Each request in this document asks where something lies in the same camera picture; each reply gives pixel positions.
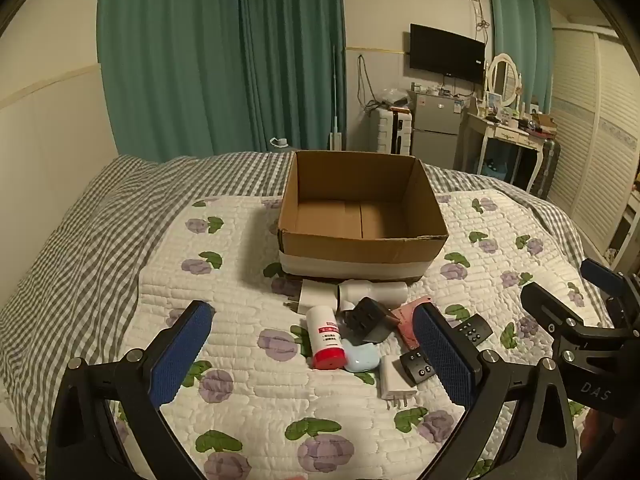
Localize pink soft case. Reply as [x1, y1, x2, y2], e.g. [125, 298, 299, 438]
[391, 297, 437, 350]

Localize white bottle with red cap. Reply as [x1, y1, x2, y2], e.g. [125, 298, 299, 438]
[305, 305, 347, 370]

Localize light blue earbuds case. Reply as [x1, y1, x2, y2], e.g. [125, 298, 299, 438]
[341, 339, 385, 373]

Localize narrow green curtain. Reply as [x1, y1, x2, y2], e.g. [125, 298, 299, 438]
[487, 0, 555, 112]

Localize hanging wall cables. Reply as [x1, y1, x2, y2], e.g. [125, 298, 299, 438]
[356, 54, 383, 112]

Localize white cylindrical plug adapter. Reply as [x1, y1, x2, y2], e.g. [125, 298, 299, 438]
[336, 280, 410, 312]

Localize dark suitcase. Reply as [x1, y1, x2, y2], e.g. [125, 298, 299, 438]
[529, 137, 562, 199]

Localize white flat mop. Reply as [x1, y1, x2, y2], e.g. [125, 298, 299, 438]
[327, 45, 346, 151]

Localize blue basket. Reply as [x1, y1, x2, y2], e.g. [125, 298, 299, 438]
[479, 140, 522, 181]

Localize white hard suitcase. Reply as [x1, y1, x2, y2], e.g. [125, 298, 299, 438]
[370, 107, 415, 156]

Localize white oval mirror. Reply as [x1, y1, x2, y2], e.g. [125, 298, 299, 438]
[486, 52, 522, 109]

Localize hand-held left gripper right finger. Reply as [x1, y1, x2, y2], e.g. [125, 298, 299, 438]
[412, 302, 578, 480]

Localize white dressing table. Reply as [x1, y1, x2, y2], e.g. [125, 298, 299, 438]
[460, 109, 549, 192]

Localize black wall television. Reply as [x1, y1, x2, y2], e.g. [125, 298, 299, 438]
[409, 23, 487, 85]

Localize black plug adapter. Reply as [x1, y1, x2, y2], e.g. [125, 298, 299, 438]
[340, 297, 401, 345]

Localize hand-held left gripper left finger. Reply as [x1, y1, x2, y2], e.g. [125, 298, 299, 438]
[45, 300, 216, 480]

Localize grey small fridge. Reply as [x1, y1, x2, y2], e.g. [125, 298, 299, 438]
[410, 91, 469, 171]

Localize grey checked bedsheet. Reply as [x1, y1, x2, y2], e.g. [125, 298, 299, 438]
[0, 150, 596, 461]

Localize white square charger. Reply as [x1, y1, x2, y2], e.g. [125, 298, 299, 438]
[285, 280, 340, 313]

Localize small black remote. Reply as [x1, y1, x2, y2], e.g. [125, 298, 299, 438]
[450, 314, 492, 347]
[399, 350, 437, 386]

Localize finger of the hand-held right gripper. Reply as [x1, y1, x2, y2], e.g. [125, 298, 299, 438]
[581, 258, 640, 312]
[520, 282, 587, 342]

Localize brown cardboard box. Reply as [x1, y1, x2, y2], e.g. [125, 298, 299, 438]
[277, 150, 449, 282]

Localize white louvered wardrobe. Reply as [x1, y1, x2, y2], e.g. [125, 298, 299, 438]
[547, 27, 640, 263]

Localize wide green curtain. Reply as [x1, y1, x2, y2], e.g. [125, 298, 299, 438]
[96, 0, 349, 163]

